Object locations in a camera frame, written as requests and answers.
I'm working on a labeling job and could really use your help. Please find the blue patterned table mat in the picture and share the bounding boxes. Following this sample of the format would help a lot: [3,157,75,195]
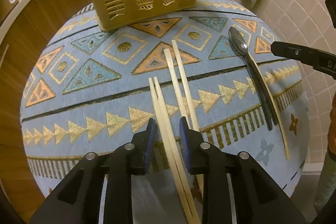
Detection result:
[19,0,310,224]

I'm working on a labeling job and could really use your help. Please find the small black spoon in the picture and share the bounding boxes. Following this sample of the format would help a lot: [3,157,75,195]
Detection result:
[228,27,277,131]

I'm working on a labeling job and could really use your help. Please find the wooden base cabinets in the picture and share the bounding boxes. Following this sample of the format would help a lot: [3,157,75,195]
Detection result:
[1,0,91,222]

